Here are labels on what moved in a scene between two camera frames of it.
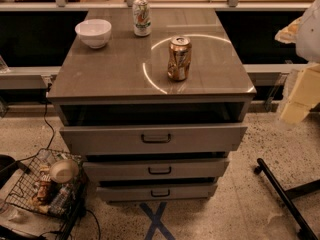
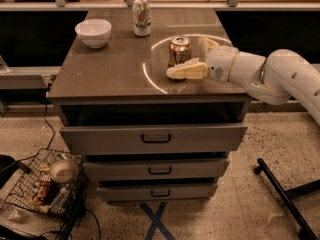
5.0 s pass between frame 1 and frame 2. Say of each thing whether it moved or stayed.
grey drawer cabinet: stayed
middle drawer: stayed
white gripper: moved
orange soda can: stayed
